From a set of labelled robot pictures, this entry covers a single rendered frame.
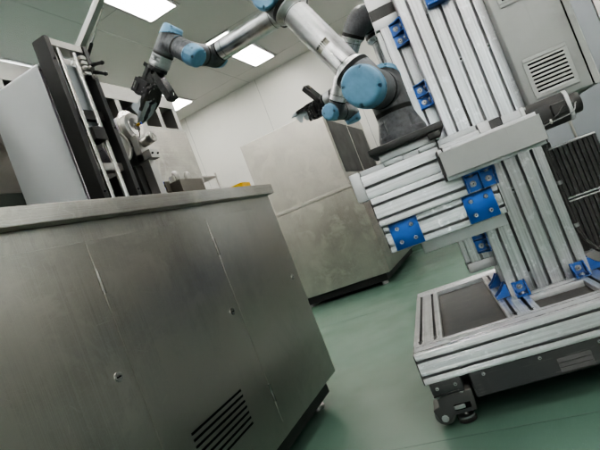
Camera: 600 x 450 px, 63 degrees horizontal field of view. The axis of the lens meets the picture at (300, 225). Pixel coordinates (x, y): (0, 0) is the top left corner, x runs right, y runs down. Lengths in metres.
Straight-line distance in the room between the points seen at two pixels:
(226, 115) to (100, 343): 5.95
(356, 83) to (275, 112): 5.20
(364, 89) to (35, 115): 1.01
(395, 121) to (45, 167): 1.08
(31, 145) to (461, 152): 1.29
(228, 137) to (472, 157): 5.68
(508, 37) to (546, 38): 0.11
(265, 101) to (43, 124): 5.12
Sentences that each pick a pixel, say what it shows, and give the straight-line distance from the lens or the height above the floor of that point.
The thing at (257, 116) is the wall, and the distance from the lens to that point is 6.69.
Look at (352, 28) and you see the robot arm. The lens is 2.16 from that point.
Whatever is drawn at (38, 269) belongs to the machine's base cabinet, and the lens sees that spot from 1.07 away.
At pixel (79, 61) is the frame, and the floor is 1.39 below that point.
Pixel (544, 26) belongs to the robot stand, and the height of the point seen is 0.98.
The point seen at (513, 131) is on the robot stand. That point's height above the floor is 0.71.
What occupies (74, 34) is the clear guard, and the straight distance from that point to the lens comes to 2.37.
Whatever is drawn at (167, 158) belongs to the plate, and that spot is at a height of 1.28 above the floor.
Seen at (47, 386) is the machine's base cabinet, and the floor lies 0.57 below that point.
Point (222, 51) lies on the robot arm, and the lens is 1.88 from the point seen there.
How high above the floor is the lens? 0.65
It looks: 1 degrees up
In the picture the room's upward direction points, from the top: 21 degrees counter-clockwise
